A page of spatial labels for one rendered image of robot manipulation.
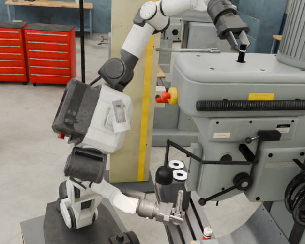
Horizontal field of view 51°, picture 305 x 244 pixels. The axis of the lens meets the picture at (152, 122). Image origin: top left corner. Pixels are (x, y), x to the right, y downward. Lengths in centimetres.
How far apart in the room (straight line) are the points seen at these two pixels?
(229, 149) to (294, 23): 48
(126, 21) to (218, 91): 186
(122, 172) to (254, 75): 253
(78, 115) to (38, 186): 234
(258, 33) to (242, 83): 744
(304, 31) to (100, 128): 81
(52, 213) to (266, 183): 154
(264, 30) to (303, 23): 736
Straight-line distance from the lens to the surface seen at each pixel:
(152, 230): 305
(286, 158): 131
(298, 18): 120
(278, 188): 139
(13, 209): 337
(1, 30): 591
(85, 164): 129
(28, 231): 256
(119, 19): 278
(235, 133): 114
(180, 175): 185
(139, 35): 139
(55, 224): 232
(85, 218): 209
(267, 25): 855
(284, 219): 169
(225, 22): 119
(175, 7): 136
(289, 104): 113
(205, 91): 101
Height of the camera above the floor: 219
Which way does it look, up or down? 27 degrees down
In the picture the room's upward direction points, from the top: 5 degrees clockwise
